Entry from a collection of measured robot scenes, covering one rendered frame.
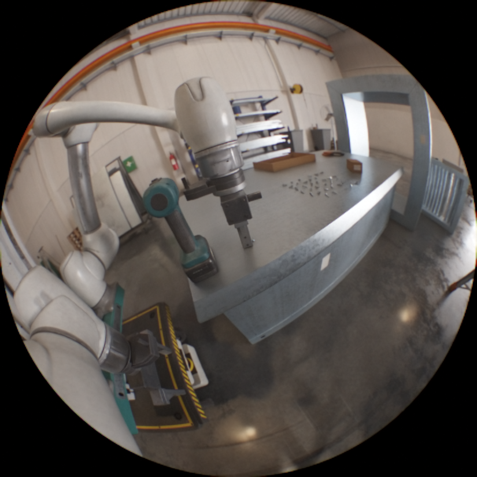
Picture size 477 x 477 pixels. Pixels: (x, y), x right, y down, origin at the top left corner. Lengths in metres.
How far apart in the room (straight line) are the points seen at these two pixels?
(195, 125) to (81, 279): 0.63
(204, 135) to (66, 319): 0.32
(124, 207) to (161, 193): 2.80
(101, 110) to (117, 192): 2.71
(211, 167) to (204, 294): 0.25
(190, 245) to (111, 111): 0.39
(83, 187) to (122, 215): 2.36
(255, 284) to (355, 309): 0.82
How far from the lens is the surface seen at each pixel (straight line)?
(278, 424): 0.95
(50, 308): 0.23
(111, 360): 0.29
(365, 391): 1.02
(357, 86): 2.03
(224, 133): 0.27
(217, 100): 0.28
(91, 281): 0.70
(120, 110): 0.45
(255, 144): 4.42
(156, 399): 0.38
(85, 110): 0.46
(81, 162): 0.69
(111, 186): 3.11
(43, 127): 0.60
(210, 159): 0.27
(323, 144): 6.82
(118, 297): 0.77
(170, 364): 0.73
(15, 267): 0.81
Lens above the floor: 0.89
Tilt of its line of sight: 35 degrees down
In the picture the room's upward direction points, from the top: 19 degrees counter-clockwise
